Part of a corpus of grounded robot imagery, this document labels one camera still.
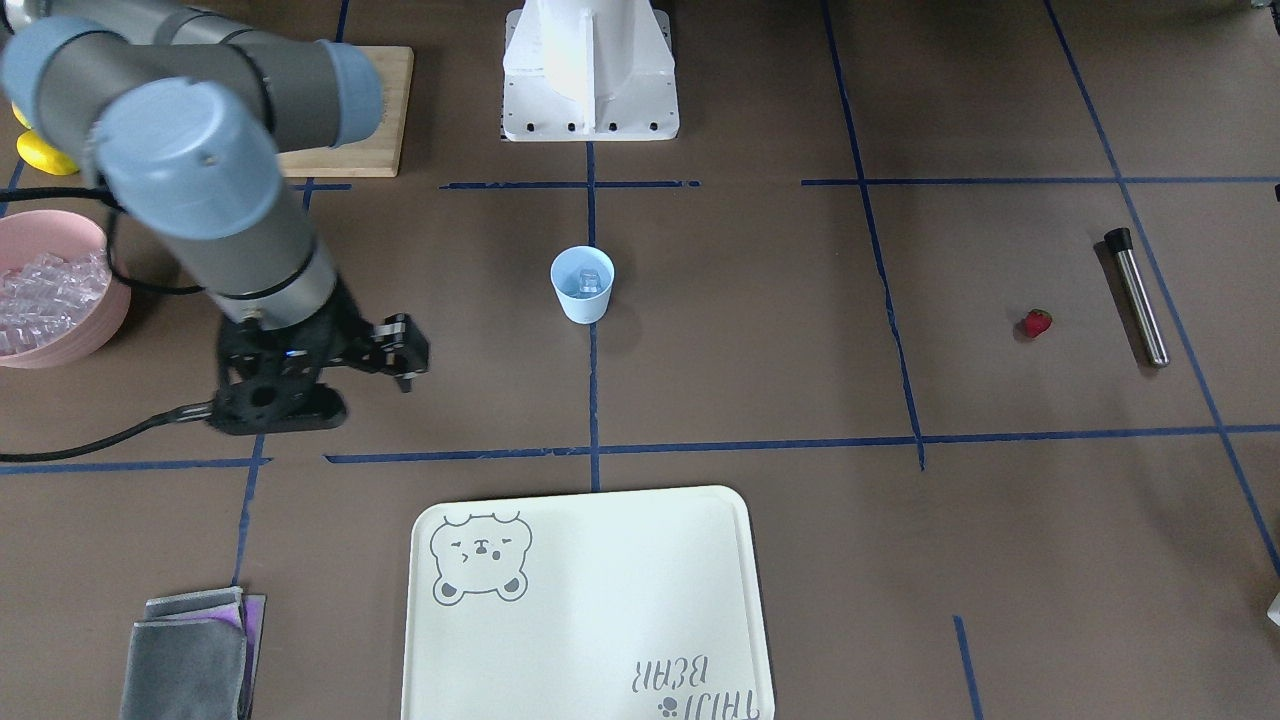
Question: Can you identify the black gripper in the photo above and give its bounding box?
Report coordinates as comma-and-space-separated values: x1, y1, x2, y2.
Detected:
220, 275, 379, 401

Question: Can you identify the light blue plastic cup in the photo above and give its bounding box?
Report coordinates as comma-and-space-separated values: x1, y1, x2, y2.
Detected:
549, 246, 616, 325

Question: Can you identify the ice cube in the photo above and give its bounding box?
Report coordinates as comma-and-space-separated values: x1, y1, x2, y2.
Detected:
564, 266, 605, 299

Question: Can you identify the steel muddler black tip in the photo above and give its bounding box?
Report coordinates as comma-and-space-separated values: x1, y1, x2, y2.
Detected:
1103, 227, 1170, 368

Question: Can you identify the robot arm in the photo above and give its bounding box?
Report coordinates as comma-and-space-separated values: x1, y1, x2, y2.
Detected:
3, 1, 383, 409

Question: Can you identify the clear ice cubes pile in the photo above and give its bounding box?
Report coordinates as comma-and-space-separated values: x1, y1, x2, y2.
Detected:
1, 250, 111, 356

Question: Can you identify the pink bowl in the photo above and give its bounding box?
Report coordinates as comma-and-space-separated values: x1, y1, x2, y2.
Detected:
3, 209, 131, 369

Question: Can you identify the wooden cutting board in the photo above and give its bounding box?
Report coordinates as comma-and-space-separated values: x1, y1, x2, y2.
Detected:
270, 46, 415, 179

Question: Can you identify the grey folded cloth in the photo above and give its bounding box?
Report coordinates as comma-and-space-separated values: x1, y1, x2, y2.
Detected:
119, 585, 268, 719

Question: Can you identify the yellow lemon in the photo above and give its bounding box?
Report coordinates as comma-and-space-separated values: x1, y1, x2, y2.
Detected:
10, 102, 32, 131
15, 129, 81, 177

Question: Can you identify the cream bear tray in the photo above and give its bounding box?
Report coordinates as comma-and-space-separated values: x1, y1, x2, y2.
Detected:
399, 486, 777, 719

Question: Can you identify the red strawberry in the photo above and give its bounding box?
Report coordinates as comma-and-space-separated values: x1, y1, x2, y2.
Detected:
1021, 307, 1053, 340

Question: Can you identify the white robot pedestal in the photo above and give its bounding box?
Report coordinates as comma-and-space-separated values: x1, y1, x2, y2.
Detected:
500, 1, 681, 143

